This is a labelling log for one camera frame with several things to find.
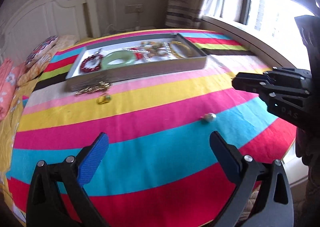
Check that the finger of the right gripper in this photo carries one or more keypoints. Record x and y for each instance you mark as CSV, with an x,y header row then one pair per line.
x,y
254,83

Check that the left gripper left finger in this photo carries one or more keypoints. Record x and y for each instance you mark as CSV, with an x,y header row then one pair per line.
x,y
45,206

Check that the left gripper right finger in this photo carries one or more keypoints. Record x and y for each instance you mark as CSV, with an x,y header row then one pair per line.
x,y
274,204

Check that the pearl earring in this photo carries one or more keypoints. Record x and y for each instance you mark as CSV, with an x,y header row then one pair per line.
x,y
208,117

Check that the gold ornate pin brooch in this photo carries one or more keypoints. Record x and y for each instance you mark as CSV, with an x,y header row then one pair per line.
x,y
101,86

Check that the silver pearl brooch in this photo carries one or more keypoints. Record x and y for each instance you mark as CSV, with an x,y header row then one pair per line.
x,y
98,55

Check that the silver jewelry tray box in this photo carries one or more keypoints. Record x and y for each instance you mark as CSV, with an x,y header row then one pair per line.
x,y
156,54

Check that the yellow floral bedsheet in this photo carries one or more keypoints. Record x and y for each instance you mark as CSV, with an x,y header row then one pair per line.
x,y
9,126

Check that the colourful striped blanket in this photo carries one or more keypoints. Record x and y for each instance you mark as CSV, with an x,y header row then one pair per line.
x,y
159,169

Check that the yellow floral pillow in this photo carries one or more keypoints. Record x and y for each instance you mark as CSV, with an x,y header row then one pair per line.
x,y
62,43

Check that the green jade bangle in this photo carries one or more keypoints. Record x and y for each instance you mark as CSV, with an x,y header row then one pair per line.
x,y
117,59

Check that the pink folded floral quilt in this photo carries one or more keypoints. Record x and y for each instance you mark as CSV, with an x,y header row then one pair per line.
x,y
9,77

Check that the patterned round cushion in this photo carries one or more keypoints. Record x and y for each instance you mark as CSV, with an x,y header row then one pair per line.
x,y
40,51

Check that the white nightstand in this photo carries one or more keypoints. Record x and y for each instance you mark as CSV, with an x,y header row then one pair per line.
x,y
112,30

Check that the white wooden headboard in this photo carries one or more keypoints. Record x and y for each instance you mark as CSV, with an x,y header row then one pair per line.
x,y
37,20

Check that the window frame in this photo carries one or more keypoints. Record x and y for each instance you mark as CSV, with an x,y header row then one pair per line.
x,y
266,27

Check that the wall power socket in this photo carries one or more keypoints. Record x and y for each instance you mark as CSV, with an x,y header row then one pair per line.
x,y
134,8

